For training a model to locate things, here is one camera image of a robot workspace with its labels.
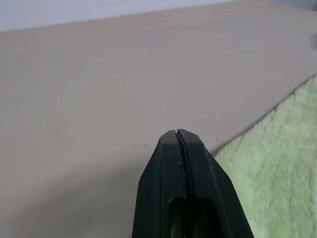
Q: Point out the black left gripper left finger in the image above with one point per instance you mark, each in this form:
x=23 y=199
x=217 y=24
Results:
x=158 y=178

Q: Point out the light green terry towel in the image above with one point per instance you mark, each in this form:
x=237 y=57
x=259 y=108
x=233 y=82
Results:
x=275 y=161

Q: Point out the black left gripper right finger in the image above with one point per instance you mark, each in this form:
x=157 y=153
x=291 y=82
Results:
x=210 y=183

